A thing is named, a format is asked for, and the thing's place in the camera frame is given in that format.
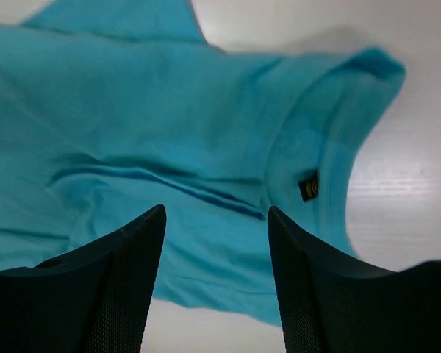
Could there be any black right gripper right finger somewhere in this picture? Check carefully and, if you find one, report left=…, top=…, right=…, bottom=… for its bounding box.
left=268, top=207, right=441, bottom=352

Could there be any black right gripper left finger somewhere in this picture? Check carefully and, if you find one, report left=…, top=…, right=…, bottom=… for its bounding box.
left=0, top=205, right=166, bottom=352

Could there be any light blue t shirt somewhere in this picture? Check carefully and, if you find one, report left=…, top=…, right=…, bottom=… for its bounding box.
left=0, top=1, right=406, bottom=325

